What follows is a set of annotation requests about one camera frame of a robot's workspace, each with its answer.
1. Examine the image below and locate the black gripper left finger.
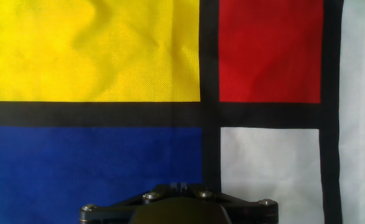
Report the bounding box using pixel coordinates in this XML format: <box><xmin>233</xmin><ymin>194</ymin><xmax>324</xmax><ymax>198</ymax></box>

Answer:
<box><xmin>78</xmin><ymin>182</ymin><xmax>183</xmax><ymax>224</ymax></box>

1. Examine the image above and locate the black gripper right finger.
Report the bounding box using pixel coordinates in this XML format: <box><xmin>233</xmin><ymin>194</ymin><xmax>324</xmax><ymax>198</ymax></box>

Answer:
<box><xmin>182</xmin><ymin>182</ymin><xmax>279</xmax><ymax>224</ymax></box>

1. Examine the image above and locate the colour block tablecloth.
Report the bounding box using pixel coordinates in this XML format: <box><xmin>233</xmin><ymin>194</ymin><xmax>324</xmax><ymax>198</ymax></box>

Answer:
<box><xmin>0</xmin><ymin>0</ymin><xmax>365</xmax><ymax>224</ymax></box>

